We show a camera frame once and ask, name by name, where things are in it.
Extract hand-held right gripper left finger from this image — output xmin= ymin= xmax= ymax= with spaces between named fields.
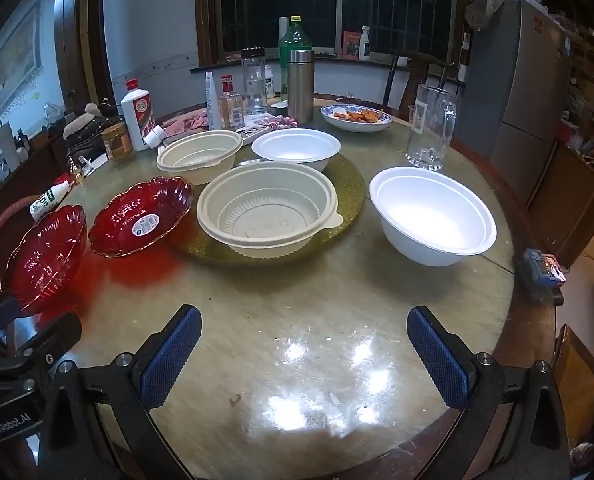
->
xmin=37 ymin=304 xmax=203 ymax=480

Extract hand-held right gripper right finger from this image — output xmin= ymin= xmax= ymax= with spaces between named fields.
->
xmin=406 ymin=305 xmax=570 ymax=480

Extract red scalloped glass plate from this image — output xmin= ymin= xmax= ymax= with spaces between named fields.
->
xmin=88 ymin=176 xmax=195 ymax=259
xmin=0 ymin=204 xmax=88 ymax=318

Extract small beige plastic bowl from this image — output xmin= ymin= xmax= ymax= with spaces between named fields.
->
xmin=156 ymin=130 xmax=244 ymax=186

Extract small white foam bowl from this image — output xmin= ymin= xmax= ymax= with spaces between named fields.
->
xmin=251 ymin=128 xmax=341 ymax=173

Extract white green glue bottle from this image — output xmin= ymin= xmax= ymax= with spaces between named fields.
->
xmin=30 ymin=180 xmax=73 ymax=222

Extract blue box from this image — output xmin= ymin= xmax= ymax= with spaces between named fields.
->
xmin=522 ymin=248 xmax=566 ymax=289

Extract light wooden chair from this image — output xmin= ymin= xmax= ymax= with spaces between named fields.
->
xmin=552 ymin=325 xmax=594 ymax=436

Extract dark wooden sideboard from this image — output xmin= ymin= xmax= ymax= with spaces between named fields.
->
xmin=0 ymin=110 xmax=78 ymax=241

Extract gold glitter turntable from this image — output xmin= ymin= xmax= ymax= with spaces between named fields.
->
xmin=164 ymin=152 xmax=366 ymax=264

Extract amber jar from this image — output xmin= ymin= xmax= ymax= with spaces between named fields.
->
xmin=100 ymin=122 xmax=133 ymax=161

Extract dark jacket with fur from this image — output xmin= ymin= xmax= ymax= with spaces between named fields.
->
xmin=62 ymin=102 xmax=125 ymax=166

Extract clear glass pitcher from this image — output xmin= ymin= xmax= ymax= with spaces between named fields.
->
xmin=406 ymin=84 xmax=458 ymax=171

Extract cluttered wooden shelf cabinet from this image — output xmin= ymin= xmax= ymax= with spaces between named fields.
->
xmin=527 ymin=0 xmax=594 ymax=271

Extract white liquor bottle red cap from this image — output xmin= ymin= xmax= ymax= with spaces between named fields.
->
xmin=120 ymin=78 xmax=159 ymax=152

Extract pink meat slices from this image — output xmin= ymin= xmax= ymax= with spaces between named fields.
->
xmin=162 ymin=112 xmax=210 ymax=136

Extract white patterned case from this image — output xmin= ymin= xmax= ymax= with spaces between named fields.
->
xmin=239 ymin=126 xmax=273 ymax=146

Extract blue rimmed white plate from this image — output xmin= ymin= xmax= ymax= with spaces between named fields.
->
xmin=320 ymin=104 xmax=393 ymax=134

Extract orange fried food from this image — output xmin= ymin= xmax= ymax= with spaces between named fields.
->
xmin=334 ymin=107 xmax=384 ymax=125

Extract small red capped bottle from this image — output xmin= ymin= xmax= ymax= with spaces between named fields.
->
xmin=218 ymin=75 xmax=244 ymax=131

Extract pink wrapped candies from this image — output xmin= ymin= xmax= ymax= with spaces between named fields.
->
xmin=262 ymin=114 xmax=299 ymax=131

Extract clear jar black lid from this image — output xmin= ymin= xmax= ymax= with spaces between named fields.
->
xmin=240 ymin=47 xmax=269 ymax=115

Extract grey refrigerator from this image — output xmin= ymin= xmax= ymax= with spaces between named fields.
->
xmin=454 ymin=0 xmax=575 ymax=206

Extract stainless steel thermos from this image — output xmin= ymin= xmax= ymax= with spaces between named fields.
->
xmin=287 ymin=50 xmax=315 ymax=124

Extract dark wooden chair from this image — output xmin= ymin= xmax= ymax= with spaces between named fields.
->
xmin=382 ymin=50 xmax=455 ymax=111

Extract red box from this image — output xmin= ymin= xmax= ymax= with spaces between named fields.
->
xmin=342 ymin=31 xmax=363 ymax=59

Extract green plastic bottle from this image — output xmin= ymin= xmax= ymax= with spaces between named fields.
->
xmin=278 ymin=16 xmax=312 ymax=102

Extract brown bag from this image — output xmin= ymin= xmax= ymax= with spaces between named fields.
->
xmin=466 ymin=0 xmax=505 ymax=28

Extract dark window with grille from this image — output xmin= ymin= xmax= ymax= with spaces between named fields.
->
xmin=212 ymin=0 xmax=458 ymax=56

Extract wall painting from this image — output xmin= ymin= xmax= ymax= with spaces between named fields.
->
xmin=0 ymin=2 xmax=45 ymax=116

